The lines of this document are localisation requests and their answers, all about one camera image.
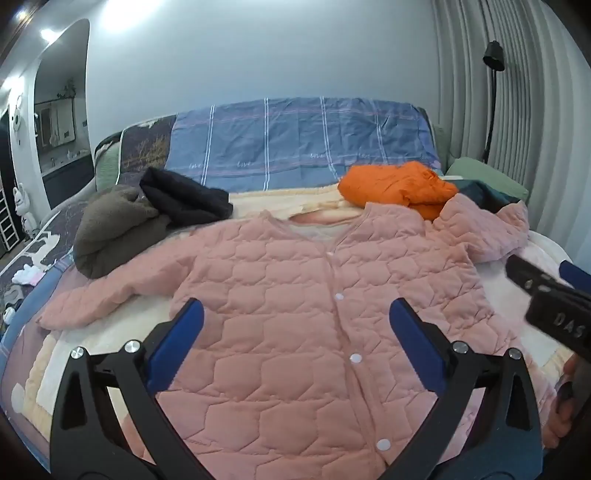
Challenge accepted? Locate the white rabbit figurine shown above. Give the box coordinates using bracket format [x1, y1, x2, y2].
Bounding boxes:
[13, 185, 40, 237]

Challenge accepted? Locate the cream fleece blanket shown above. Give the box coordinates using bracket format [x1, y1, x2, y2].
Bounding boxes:
[9, 185, 591, 444]

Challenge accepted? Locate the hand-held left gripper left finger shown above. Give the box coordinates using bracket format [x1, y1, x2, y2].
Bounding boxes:
[48, 298, 208, 480]

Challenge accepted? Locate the grey curtain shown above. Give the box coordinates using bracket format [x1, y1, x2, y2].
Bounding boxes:
[433, 0, 591, 289]

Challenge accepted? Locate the black floor lamp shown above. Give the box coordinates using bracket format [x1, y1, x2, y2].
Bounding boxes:
[480, 41, 506, 164]

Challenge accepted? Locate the black garment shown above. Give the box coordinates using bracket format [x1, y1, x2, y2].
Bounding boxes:
[139, 167, 234, 228]

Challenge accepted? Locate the green pillow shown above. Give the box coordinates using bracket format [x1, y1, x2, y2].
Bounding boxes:
[95, 137, 124, 191]
[445, 157, 531, 201]

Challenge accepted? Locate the blue striped bed sheet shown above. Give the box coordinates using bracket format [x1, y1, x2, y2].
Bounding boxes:
[164, 97, 445, 192]

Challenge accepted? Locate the pink quilted jacket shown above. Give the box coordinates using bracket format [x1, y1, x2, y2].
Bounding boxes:
[37, 191, 561, 480]

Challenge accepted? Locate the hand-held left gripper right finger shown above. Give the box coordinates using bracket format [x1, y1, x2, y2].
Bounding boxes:
[379, 298, 544, 480]

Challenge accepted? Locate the orange garment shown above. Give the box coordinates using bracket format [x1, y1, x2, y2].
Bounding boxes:
[338, 161, 459, 221]

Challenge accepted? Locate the dark patterned quilt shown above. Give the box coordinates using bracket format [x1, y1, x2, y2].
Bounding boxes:
[0, 114, 177, 352]

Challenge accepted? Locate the dark teal garment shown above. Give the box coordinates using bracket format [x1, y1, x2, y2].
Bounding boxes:
[455, 180, 522, 214]

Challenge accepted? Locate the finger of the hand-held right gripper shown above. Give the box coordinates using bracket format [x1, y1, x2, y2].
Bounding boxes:
[505, 254, 558, 297]
[560, 260, 591, 295]

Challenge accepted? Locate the brown fleece garment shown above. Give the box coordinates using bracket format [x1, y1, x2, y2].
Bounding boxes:
[74, 185, 172, 280]

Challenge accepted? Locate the white ladder rack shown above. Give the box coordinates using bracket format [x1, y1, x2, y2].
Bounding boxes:
[0, 189, 20, 254]

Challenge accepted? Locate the person's right hand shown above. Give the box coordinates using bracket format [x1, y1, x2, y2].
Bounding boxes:
[551, 354, 591, 440]

